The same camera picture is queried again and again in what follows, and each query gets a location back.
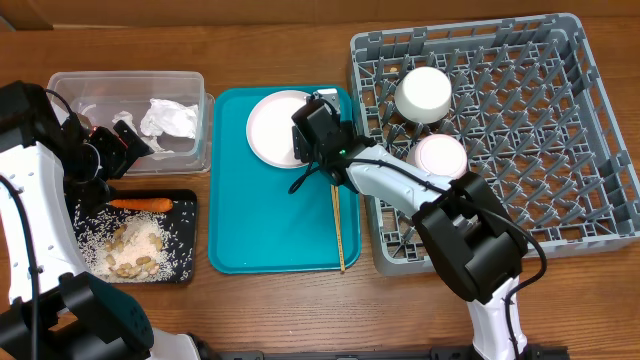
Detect orange carrot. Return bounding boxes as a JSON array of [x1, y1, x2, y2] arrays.
[[109, 198, 173, 213]]

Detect teal plastic tray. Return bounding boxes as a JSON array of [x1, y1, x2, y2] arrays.
[[208, 87, 362, 274]]

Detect clear plastic bin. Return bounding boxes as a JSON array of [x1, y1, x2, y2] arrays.
[[47, 71, 214, 176]]

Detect large pink plate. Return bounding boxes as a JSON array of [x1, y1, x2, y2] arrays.
[[246, 90, 309, 169]]

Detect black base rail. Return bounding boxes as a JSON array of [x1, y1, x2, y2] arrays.
[[205, 345, 570, 360]]

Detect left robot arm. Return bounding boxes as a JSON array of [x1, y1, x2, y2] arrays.
[[1, 81, 215, 360]]

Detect black plastic tray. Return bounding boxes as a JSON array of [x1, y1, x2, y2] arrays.
[[69, 189, 200, 286]]

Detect grey dish rack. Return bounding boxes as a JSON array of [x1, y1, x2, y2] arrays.
[[350, 13, 639, 257]]

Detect food scraps and rice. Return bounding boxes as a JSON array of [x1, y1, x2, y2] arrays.
[[72, 199, 197, 284]]

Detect white upturned bowl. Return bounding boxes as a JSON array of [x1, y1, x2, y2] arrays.
[[394, 67, 452, 124]]

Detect white tissue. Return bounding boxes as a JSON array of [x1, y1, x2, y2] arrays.
[[112, 111, 173, 160], [140, 98, 199, 139]]

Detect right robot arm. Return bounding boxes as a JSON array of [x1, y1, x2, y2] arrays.
[[292, 125, 527, 359]]

